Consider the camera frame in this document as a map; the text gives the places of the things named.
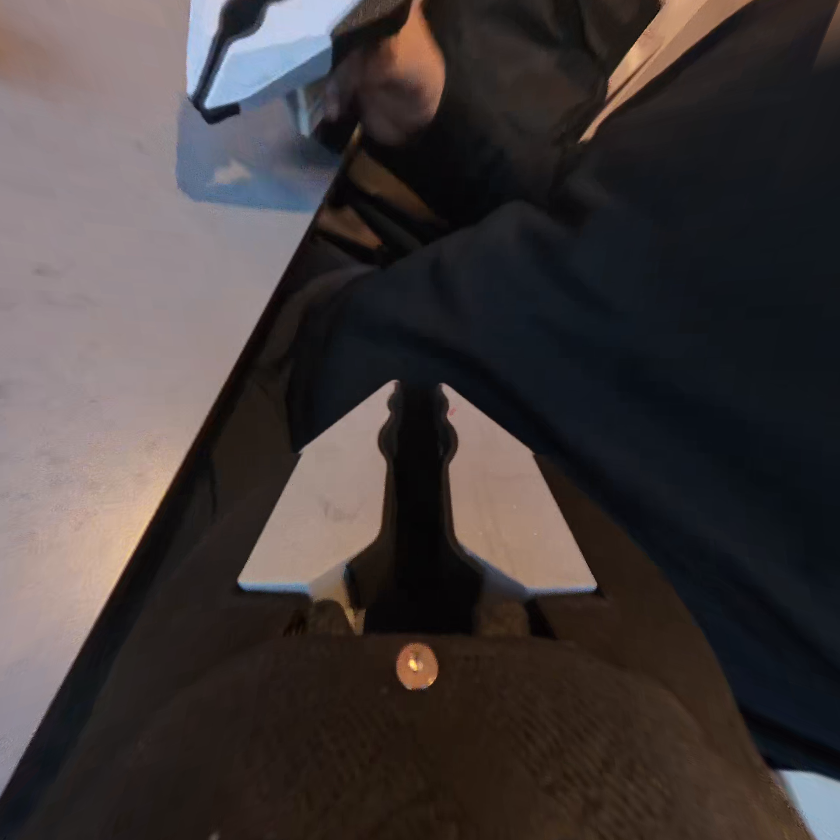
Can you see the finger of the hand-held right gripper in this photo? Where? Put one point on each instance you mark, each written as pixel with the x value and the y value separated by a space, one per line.
pixel 282 52
pixel 203 39

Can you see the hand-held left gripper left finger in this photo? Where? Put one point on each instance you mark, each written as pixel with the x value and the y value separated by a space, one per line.
pixel 321 518

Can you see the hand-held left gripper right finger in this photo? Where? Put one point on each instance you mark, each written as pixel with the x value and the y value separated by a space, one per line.
pixel 518 525

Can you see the person's right hand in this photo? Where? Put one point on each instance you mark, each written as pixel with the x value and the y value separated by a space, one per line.
pixel 394 85

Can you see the person's dark clothing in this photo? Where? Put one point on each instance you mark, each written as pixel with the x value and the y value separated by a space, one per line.
pixel 590 361

